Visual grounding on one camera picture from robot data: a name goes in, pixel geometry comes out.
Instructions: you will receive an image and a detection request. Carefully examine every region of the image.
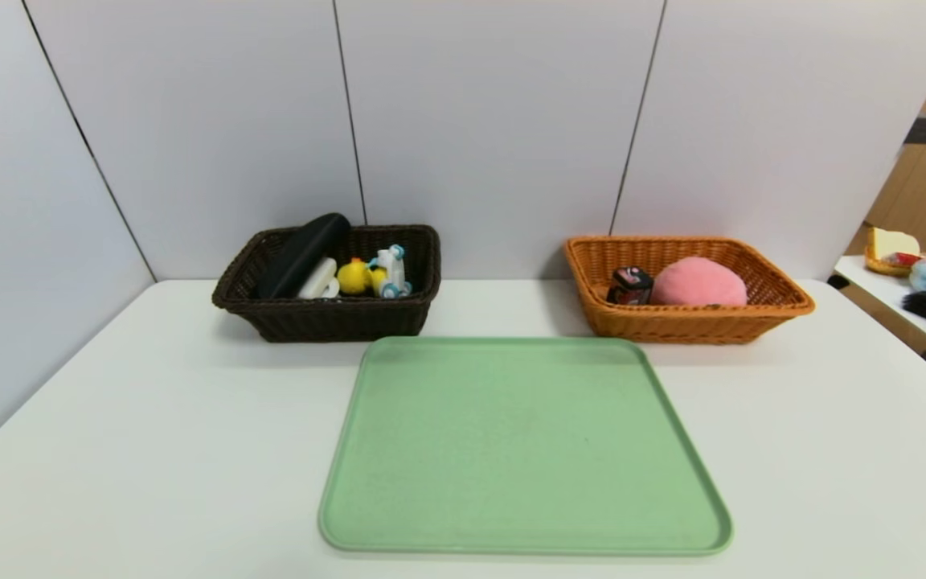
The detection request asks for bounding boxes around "black pouch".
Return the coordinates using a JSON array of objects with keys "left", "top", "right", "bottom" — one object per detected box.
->
[{"left": 256, "top": 212, "right": 352, "bottom": 300}]

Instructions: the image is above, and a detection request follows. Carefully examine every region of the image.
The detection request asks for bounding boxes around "white soap bar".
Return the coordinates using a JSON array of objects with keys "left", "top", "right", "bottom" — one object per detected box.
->
[{"left": 296, "top": 257, "right": 338, "bottom": 301}]

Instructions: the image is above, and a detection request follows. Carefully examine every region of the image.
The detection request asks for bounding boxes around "yellow duck scooter toy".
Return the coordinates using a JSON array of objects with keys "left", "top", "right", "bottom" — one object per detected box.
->
[{"left": 336, "top": 245, "right": 413, "bottom": 301}]

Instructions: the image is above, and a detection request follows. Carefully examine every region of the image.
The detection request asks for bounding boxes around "dark brown wicker basket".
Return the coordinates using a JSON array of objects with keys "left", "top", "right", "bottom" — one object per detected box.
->
[{"left": 211, "top": 224, "right": 441, "bottom": 343}]

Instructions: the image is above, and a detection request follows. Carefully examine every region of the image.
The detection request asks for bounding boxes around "orange wicker basket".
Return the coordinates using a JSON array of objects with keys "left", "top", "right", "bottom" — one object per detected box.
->
[{"left": 564, "top": 235, "right": 817, "bottom": 346}]

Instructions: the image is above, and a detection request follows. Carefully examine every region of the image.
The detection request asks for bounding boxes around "small yellow bowl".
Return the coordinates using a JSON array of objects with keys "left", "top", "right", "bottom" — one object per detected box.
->
[{"left": 866, "top": 251, "right": 914, "bottom": 278}]

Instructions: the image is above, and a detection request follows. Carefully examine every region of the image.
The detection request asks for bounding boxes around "light green plastic tray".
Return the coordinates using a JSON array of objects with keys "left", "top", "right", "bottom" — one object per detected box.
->
[{"left": 318, "top": 336, "right": 735, "bottom": 556}]

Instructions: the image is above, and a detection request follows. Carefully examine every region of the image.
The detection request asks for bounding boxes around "white side table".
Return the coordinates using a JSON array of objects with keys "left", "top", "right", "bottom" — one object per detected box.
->
[{"left": 834, "top": 254, "right": 926, "bottom": 351}]

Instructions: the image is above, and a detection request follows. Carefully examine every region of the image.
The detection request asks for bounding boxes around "black red gum box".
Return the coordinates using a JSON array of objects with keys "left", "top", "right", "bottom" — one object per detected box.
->
[{"left": 606, "top": 267, "right": 655, "bottom": 306}]

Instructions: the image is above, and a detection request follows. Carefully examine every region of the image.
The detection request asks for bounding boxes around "pink plush peach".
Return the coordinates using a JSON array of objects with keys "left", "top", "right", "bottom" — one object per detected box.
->
[{"left": 650, "top": 257, "right": 749, "bottom": 307}]

